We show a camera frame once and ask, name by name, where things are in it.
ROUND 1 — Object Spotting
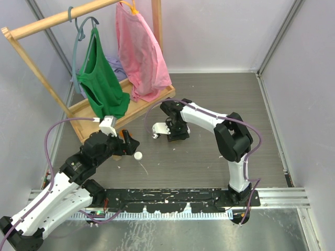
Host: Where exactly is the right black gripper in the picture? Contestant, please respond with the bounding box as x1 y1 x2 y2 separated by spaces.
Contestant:
163 120 189 142

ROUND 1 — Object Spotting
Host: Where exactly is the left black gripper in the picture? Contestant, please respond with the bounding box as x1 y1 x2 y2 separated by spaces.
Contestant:
94 129 139 166

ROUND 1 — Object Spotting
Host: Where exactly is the white bottle cap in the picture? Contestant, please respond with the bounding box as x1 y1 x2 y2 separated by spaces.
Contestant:
133 151 143 161

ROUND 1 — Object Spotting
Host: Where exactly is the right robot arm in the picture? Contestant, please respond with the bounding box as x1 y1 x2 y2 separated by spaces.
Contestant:
160 99 253 206

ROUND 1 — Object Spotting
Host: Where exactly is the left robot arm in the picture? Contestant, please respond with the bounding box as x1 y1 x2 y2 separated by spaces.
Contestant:
1 130 140 250

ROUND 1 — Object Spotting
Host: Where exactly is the orange pill box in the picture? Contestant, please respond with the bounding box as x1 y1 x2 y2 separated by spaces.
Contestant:
119 129 132 138

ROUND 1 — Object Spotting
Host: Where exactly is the clear amber pill bottle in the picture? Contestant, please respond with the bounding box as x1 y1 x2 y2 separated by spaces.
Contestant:
112 155 121 161

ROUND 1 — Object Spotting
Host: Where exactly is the wooden clothes rack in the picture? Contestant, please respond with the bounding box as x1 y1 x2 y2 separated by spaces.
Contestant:
1 0 176 144

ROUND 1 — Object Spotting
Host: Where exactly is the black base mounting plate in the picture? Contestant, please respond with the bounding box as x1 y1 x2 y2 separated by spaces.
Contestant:
91 188 260 213

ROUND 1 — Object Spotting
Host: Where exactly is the pink shirt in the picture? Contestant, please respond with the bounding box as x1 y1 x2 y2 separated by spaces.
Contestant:
115 2 172 102

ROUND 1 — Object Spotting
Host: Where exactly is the green tank top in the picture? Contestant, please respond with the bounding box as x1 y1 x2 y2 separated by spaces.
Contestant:
78 28 130 119

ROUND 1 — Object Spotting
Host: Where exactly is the lavender cloth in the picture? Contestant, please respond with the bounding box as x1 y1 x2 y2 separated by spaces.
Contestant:
75 55 127 99

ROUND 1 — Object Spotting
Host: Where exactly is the grey-blue clothes hanger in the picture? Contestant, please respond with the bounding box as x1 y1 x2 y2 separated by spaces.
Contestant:
71 16 99 94

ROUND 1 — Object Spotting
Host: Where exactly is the orange clothes hanger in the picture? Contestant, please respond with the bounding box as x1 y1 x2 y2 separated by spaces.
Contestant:
120 0 139 15

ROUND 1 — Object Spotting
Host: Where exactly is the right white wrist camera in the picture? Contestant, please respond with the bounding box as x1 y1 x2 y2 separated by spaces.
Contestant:
152 122 171 139

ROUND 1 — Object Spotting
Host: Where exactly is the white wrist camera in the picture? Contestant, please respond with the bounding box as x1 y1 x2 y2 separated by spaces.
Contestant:
93 116 118 137
152 122 171 139

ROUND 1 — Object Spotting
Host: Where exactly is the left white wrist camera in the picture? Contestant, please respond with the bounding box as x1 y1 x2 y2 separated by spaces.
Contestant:
93 116 118 137

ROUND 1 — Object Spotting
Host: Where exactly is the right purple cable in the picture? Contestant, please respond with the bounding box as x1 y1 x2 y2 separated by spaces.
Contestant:
145 98 263 225

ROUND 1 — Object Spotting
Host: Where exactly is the white slotted cable duct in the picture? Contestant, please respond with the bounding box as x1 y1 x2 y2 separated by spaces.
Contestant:
70 211 234 221

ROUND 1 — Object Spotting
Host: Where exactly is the aluminium frame rail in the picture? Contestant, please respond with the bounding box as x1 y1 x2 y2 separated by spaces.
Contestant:
29 187 309 212

